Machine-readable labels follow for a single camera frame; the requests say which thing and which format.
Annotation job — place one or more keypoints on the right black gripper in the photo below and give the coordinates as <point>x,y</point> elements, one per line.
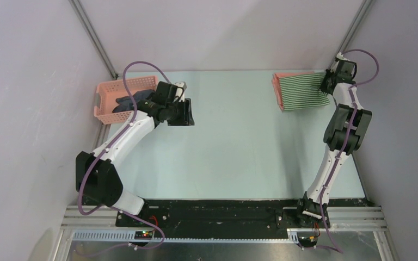
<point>323,86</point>

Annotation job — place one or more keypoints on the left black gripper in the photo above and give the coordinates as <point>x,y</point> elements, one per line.
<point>185,118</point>

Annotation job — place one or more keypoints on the dark navy garment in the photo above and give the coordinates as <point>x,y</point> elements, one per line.
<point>125,103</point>

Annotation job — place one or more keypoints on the green white striped garment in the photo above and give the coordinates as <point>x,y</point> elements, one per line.
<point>302,92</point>

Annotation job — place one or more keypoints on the salmon pink t-shirt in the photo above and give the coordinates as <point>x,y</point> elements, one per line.
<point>277,92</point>

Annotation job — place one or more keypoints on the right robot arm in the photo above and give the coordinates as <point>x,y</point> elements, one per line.
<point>343,135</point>

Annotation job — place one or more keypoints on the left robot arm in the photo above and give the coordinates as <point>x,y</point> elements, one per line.
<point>96,173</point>

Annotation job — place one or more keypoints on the pink plastic laundry basket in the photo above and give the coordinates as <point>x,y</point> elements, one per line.
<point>108,92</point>

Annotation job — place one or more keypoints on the left small circuit board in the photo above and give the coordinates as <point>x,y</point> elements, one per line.
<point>143,235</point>

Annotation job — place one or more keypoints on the small circuit board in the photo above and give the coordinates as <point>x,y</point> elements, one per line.
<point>310,240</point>
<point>143,235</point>

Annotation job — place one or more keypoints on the right small circuit board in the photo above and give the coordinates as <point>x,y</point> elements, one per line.
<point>310,240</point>

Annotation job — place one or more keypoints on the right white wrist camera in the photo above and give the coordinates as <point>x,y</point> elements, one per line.
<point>339,56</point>

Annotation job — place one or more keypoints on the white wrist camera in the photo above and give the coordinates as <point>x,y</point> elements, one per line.
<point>180,92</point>
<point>339,56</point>

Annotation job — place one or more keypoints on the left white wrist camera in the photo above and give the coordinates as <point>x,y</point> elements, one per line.
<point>180,92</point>

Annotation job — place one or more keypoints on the right aluminium corner post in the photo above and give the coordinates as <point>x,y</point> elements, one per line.
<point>357,21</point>

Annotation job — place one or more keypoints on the aluminium corner post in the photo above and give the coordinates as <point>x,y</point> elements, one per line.
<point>357,21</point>
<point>89,28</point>

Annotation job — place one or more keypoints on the left aluminium corner post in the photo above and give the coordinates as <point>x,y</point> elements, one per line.
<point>89,28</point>

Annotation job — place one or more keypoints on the aluminium toothed cable duct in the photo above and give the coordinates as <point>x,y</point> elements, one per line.
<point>132,236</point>

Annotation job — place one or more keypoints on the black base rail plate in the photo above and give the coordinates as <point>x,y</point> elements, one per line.
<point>224,219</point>

